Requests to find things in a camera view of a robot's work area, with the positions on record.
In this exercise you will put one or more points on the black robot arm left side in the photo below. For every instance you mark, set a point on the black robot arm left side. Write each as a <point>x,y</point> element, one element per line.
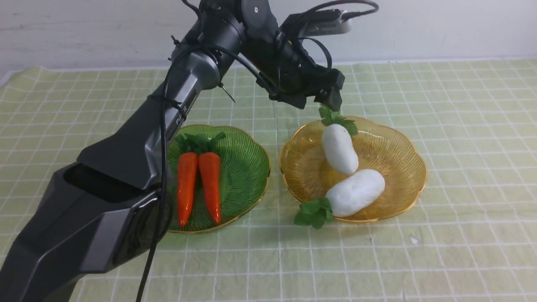
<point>107,207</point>

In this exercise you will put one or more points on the amber glass plate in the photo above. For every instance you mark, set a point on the amber glass plate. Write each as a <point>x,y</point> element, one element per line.
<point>307,174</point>

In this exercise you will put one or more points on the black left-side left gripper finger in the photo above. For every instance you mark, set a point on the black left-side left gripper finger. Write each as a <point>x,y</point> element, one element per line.
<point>329,97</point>
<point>297,100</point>

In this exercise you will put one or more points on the green glass plate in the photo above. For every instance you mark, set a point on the green glass plate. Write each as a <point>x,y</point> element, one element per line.
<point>245,173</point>

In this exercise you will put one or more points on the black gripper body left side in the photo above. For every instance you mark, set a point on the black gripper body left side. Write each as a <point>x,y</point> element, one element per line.
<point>279,66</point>

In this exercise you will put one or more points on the orange toy carrot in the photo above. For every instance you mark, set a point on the orange toy carrot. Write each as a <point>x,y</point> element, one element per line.
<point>210,168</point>
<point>187,169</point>

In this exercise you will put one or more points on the green checkered tablecloth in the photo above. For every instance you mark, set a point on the green checkered tablecloth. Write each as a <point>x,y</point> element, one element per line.
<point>470,238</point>

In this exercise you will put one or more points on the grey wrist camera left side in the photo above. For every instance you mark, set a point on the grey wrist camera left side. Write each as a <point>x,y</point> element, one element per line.
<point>320,23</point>

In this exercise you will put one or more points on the white toy radish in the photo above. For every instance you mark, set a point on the white toy radish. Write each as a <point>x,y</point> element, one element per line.
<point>337,141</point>
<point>345,198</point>

